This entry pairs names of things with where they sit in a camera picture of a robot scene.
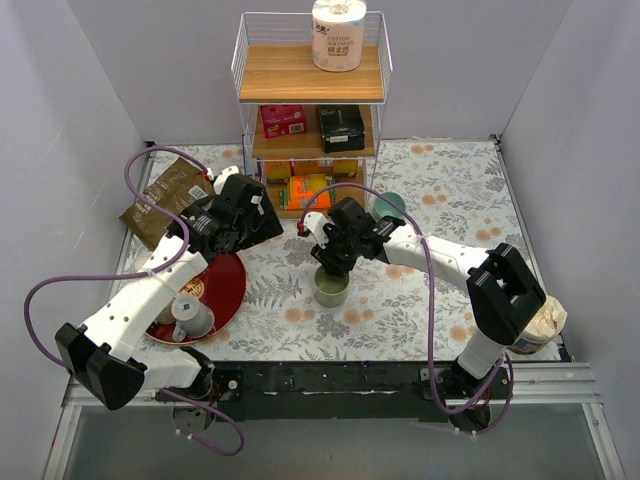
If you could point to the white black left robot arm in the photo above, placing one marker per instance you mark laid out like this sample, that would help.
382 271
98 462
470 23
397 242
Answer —
101 353

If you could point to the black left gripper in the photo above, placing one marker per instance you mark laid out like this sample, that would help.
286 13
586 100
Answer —
261 220

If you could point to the yellow sponge pack rear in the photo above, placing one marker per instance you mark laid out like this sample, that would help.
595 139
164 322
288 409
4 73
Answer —
278 172

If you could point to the paper cup with crumpled paper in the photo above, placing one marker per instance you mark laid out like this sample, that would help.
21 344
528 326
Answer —
544 327

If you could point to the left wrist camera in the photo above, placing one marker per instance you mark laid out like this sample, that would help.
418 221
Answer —
218 180

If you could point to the black box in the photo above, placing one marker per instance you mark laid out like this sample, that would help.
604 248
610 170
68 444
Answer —
342 128

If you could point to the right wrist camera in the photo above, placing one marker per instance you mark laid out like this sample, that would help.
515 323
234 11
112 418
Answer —
312 225

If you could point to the orange sponge pack front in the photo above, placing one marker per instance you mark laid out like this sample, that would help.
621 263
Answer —
299 190

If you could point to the brown coffee bag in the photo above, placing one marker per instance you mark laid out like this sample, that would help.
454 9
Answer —
177 187

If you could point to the floral tablecloth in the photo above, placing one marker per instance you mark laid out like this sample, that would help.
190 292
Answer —
455 190

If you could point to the teal green mug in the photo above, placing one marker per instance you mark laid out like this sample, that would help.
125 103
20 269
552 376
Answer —
389 204

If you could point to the pink red box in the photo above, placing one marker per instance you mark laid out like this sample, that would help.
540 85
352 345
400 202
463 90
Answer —
282 119

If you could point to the sage green mug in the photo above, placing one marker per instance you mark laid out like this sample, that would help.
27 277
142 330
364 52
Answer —
329 290

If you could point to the red round tray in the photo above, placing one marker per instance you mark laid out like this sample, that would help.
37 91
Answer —
221 287

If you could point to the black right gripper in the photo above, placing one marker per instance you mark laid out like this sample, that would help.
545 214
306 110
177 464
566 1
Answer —
335 251

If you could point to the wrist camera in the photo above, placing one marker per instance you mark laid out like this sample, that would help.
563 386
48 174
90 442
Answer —
218 180
312 225

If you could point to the grey mug upside down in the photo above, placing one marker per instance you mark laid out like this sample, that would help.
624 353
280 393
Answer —
193 319

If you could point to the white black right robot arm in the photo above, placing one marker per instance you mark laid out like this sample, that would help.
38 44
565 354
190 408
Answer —
503 291

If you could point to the wrapped toilet paper roll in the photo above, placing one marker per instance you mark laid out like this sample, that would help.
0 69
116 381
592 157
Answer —
338 34

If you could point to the black base bar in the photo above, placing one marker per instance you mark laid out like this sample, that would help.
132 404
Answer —
293 390

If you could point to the white wire wooden shelf rack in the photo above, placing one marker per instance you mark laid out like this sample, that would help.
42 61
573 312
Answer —
272 64

